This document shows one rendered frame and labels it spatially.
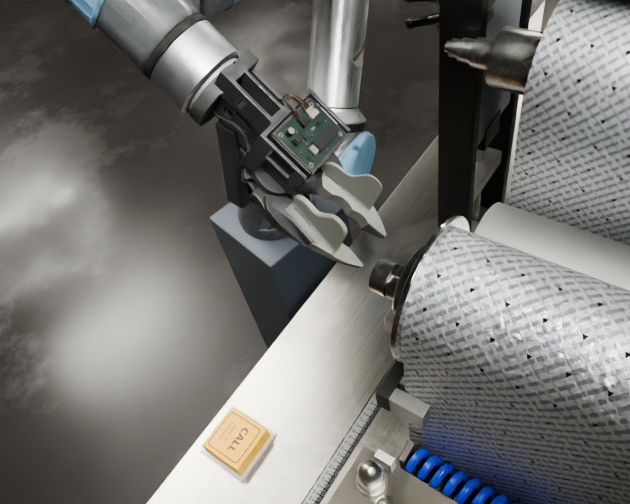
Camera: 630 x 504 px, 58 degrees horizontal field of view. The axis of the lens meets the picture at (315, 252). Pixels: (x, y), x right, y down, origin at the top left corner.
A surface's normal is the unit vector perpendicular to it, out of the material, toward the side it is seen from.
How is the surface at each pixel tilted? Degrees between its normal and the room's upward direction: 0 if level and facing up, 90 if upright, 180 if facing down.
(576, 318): 9
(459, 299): 32
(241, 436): 0
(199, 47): 43
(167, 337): 0
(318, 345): 0
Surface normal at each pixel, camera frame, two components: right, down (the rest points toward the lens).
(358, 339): -0.16, -0.63
